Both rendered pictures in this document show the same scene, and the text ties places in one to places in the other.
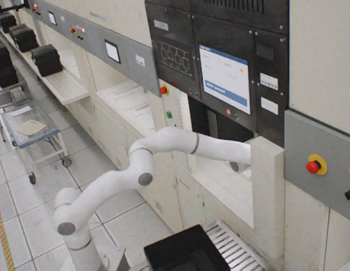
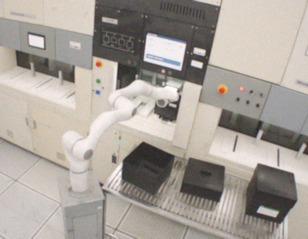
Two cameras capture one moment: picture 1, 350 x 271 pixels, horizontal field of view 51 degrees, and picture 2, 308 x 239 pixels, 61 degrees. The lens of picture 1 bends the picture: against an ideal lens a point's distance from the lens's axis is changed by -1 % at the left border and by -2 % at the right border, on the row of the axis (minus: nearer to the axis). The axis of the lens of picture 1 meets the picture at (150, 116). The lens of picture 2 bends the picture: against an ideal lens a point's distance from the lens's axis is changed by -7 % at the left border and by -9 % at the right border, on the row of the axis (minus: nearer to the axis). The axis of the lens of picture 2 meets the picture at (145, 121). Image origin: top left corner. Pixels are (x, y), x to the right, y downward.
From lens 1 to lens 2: 1.14 m
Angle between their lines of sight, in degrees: 41
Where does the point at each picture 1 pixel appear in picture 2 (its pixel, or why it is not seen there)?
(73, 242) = (83, 167)
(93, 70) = not seen: outside the picture
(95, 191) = (101, 126)
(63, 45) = not seen: outside the picture
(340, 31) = (242, 30)
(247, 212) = (157, 132)
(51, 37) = not seen: outside the picture
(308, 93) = (221, 56)
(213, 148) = (157, 92)
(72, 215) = (92, 144)
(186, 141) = (148, 88)
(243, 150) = (171, 91)
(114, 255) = (90, 176)
